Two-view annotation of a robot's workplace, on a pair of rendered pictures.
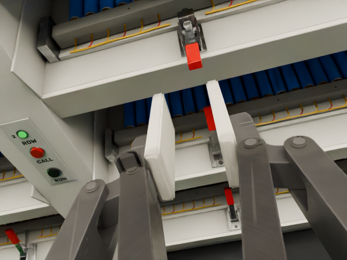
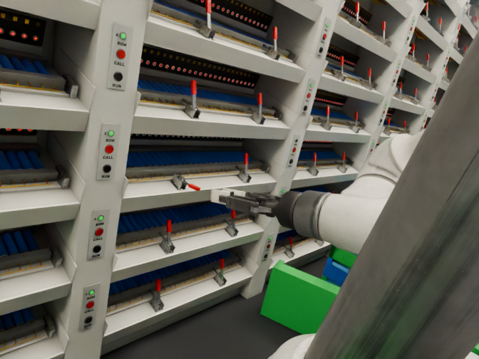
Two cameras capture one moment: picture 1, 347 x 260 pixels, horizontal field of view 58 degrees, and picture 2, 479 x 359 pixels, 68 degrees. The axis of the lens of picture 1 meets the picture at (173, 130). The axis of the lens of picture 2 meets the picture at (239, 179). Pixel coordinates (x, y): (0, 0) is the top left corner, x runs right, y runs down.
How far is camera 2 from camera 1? 0.74 m
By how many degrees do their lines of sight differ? 59
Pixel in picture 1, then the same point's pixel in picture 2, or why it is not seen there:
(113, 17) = (147, 170)
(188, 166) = (153, 254)
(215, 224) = (145, 310)
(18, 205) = (42, 285)
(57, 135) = (115, 221)
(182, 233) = (125, 320)
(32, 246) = not seen: outside the picture
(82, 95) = (137, 200)
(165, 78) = (170, 198)
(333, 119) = (207, 233)
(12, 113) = (104, 204)
